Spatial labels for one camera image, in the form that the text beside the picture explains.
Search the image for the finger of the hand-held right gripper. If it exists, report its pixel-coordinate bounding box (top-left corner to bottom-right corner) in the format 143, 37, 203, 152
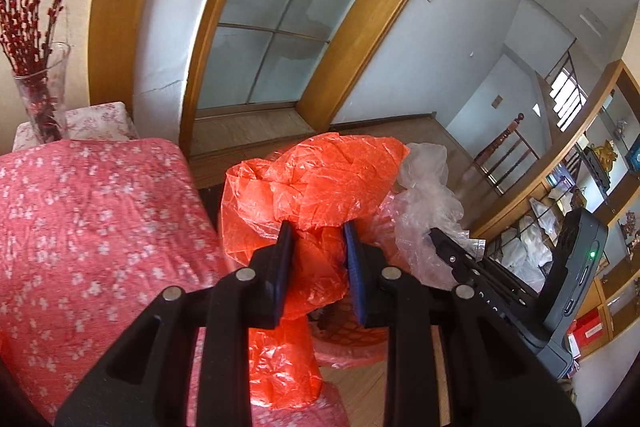
428, 227, 483, 284

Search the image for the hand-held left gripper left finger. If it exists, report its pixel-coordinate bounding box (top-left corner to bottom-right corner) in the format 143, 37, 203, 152
54, 221, 296, 427

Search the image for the pale floral cloth cover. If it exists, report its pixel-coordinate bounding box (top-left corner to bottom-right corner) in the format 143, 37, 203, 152
12, 103, 139, 152

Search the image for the frosted glass door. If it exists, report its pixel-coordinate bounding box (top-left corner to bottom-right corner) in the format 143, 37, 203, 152
196, 0, 417, 108

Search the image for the red lined waste bin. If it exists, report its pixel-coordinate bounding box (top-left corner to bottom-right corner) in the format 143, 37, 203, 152
247, 297, 402, 412

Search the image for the barred window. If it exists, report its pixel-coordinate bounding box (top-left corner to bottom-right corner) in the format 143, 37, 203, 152
548, 68, 589, 131

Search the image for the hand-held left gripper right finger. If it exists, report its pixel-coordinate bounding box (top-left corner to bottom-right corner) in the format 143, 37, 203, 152
341, 221, 582, 427

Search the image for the white plastic bag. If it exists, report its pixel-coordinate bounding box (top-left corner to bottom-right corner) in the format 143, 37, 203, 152
500, 227, 553, 292

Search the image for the clear bubble plastic bag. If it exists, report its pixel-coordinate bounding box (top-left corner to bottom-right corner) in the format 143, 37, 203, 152
379, 143, 487, 292

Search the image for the wooden display shelf unit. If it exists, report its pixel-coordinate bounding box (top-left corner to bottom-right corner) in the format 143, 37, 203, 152
470, 59, 640, 359

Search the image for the wooden stair railing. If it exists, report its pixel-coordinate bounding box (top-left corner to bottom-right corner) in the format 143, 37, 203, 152
472, 112, 542, 196

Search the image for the red box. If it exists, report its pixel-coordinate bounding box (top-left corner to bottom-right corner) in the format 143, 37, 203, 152
570, 307, 609, 349

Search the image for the wooden door frame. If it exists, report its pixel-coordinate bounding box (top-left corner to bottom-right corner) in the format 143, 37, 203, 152
178, 0, 474, 158

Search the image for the wooden door post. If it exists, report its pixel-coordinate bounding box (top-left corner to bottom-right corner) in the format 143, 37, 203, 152
87, 0, 182, 108

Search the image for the glass vase with red branches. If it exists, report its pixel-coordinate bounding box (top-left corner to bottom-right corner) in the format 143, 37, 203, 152
0, 0, 110, 130

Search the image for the orange plastic bag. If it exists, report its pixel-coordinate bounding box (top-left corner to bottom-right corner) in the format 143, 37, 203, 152
220, 132, 412, 322

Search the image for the pink floral tablecloth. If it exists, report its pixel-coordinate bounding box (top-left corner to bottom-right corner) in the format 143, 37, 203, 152
0, 138, 227, 425

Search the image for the gold figurine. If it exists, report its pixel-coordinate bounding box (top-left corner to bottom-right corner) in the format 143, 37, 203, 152
590, 138, 619, 174

